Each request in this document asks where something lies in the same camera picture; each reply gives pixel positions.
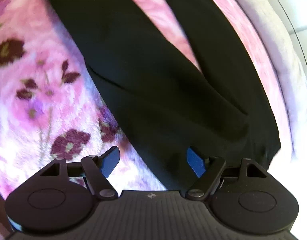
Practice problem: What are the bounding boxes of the pink floral blanket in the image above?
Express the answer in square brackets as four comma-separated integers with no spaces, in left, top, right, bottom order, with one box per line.
[0,0,269,197]

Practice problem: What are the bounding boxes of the white striped quilt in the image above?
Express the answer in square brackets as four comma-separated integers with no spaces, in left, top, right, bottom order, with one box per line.
[218,0,307,159]

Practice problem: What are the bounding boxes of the black trousers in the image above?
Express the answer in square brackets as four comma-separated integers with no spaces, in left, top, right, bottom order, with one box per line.
[49,0,280,191]

